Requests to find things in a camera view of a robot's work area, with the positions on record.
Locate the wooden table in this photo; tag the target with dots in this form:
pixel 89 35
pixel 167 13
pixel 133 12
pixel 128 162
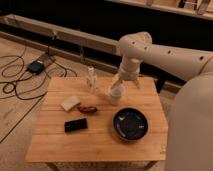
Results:
pixel 99 142

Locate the clear plastic bottle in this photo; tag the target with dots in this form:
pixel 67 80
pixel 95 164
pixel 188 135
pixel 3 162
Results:
pixel 91 79

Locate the black rectangular phone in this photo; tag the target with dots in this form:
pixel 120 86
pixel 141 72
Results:
pixel 75 125

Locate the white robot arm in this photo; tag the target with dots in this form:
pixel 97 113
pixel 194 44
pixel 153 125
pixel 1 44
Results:
pixel 137 48

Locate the brown sunglasses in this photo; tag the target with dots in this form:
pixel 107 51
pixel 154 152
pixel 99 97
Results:
pixel 87 109

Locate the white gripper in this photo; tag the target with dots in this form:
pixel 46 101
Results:
pixel 128 71

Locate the dark ceramic bowl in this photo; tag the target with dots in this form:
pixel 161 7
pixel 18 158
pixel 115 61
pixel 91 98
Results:
pixel 130 124

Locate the translucent plastic cup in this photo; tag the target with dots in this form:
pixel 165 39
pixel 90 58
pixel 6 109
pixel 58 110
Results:
pixel 116 93

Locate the beige sponge block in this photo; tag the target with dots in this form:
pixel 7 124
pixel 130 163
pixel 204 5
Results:
pixel 70 102

